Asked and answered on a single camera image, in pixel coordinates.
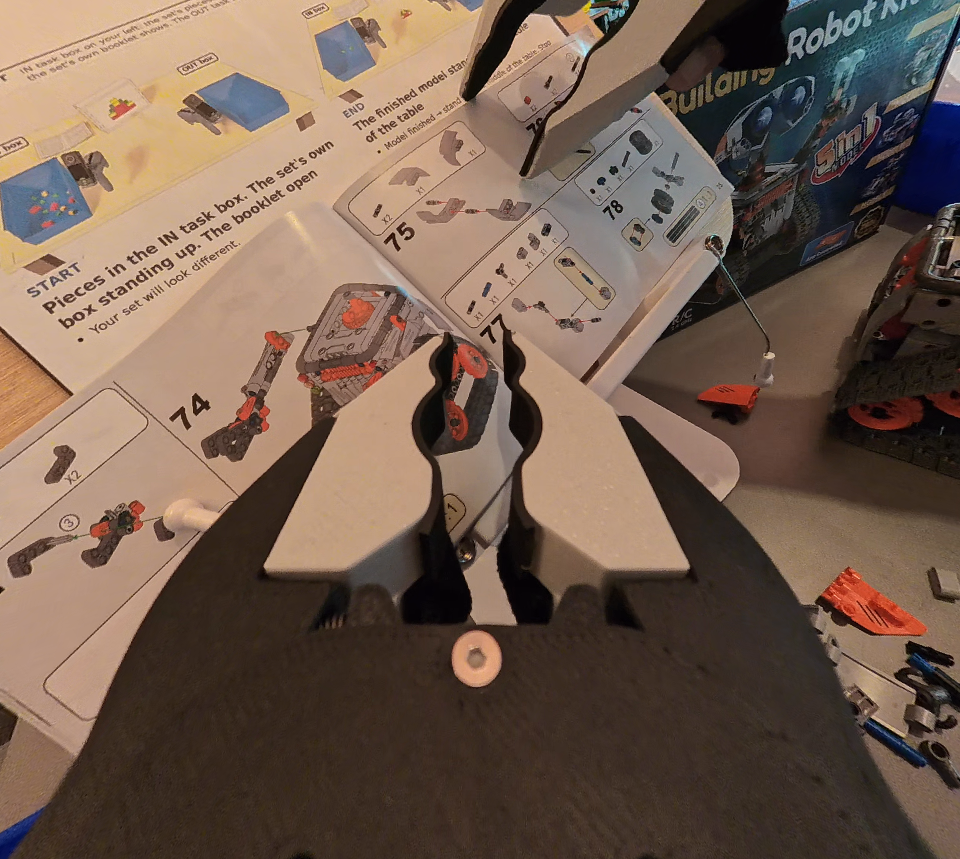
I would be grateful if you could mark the black elbow connector blue pin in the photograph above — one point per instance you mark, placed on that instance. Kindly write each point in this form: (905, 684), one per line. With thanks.
(930, 690)

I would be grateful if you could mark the instruction booklet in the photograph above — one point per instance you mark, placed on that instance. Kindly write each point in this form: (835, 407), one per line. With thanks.
(225, 364)

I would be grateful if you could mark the blue robot kit box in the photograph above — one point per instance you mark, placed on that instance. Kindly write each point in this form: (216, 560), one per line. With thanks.
(847, 124)

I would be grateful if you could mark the small orange piece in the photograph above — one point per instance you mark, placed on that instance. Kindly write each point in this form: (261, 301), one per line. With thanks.
(727, 395)

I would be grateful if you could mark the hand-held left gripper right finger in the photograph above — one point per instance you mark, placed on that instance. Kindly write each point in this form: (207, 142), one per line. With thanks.
(600, 499)

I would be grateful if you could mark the small grey pin connector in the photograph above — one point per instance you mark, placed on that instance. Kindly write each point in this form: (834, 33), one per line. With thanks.
(941, 761)

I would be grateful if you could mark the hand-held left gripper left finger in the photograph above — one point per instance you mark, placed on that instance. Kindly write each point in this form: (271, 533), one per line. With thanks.
(352, 499)

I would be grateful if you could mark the black friction pin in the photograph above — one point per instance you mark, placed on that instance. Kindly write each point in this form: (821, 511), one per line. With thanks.
(930, 651)

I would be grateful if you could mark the orange angled panel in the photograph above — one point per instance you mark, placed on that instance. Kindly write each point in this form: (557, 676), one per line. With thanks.
(870, 604)

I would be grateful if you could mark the blue axle pin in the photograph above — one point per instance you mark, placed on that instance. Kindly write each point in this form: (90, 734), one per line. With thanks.
(896, 740)

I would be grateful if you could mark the grey two-hole beam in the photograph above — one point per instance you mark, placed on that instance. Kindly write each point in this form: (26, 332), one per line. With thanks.
(943, 583)

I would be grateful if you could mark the dark grey double connector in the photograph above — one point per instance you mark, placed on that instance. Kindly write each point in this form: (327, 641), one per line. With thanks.
(862, 701)

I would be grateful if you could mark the large grey curved panel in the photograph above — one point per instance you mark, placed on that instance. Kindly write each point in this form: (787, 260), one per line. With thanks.
(870, 679)

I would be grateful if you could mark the tracked toy robot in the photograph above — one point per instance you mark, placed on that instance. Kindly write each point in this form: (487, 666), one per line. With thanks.
(900, 364)

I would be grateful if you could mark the large printed task sheet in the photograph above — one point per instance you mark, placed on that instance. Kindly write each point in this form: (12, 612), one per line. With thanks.
(187, 11)

